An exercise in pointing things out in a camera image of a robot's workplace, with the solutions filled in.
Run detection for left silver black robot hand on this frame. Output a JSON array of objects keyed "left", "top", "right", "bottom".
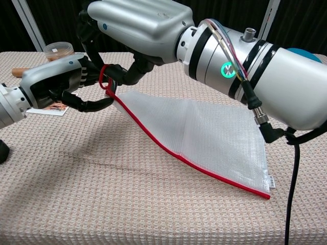
[{"left": 19, "top": 53, "right": 121, "bottom": 113}]

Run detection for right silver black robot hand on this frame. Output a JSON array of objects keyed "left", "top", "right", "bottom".
[{"left": 77, "top": 0, "right": 195, "bottom": 86}]

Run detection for clear mesh bag red zipper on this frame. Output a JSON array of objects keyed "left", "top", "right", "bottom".
[{"left": 99, "top": 64, "right": 278, "bottom": 201}]

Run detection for clear jar brown contents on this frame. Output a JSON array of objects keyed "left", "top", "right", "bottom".
[{"left": 42, "top": 41, "right": 75, "bottom": 63}]

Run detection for printed photo card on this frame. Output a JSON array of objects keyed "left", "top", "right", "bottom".
[{"left": 26, "top": 93, "right": 71, "bottom": 116}]

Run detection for wooden rolling pin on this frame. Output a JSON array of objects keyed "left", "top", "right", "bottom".
[{"left": 11, "top": 66, "right": 30, "bottom": 79}]

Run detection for black curtain panel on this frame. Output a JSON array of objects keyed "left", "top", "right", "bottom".
[
  {"left": 25, "top": 0, "right": 89, "bottom": 52},
  {"left": 265, "top": 0, "right": 327, "bottom": 56},
  {"left": 0, "top": 0, "right": 34, "bottom": 53},
  {"left": 189, "top": 0, "right": 272, "bottom": 42}
]

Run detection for beige woven tablecloth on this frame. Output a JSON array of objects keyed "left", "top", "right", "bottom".
[{"left": 0, "top": 51, "right": 327, "bottom": 245}]

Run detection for large teal disc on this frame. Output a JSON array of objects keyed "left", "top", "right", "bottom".
[{"left": 286, "top": 47, "right": 322, "bottom": 63}]

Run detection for aluminium frame post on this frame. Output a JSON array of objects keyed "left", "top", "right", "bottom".
[
  {"left": 11, "top": 0, "right": 47, "bottom": 52},
  {"left": 260, "top": 0, "right": 281, "bottom": 42}
]

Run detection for black device red strap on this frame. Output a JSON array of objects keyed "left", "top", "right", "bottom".
[{"left": 0, "top": 139, "right": 11, "bottom": 165}]

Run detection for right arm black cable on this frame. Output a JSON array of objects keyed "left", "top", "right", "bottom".
[{"left": 241, "top": 78, "right": 327, "bottom": 245}]

